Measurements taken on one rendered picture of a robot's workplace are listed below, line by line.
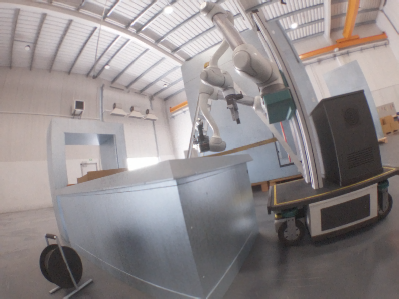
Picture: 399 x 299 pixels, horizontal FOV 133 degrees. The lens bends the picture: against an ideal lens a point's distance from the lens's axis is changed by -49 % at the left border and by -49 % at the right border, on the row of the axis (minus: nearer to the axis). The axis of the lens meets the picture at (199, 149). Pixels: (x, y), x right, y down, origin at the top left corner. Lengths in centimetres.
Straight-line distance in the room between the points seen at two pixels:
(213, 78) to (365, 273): 134
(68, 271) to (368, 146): 187
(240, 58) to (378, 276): 119
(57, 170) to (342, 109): 273
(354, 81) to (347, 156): 608
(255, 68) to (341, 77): 638
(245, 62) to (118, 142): 227
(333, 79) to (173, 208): 699
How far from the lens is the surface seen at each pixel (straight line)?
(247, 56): 89
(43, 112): 1110
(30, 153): 1035
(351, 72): 719
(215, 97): 176
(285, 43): 364
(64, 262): 115
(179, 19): 985
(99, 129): 266
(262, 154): 313
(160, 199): 61
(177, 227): 60
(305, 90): 322
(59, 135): 245
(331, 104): 112
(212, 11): 132
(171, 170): 48
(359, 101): 122
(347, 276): 91
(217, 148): 151
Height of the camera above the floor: 60
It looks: 7 degrees up
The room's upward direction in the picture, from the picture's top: 12 degrees counter-clockwise
